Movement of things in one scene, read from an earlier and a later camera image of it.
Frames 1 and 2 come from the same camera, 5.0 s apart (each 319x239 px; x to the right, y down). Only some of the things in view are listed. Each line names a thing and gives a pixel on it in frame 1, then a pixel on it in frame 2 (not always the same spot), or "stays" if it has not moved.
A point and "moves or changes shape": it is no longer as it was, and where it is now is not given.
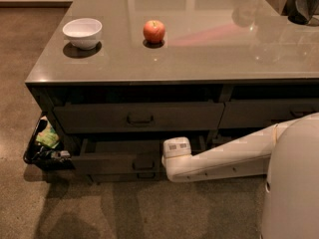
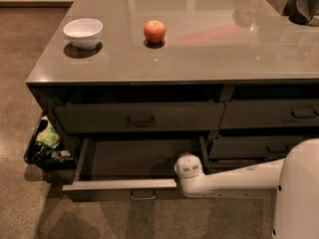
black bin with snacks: [46, 149] stays
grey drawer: [119, 157] moves or changes shape
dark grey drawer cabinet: [127, 66] stays
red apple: [154, 31] stays
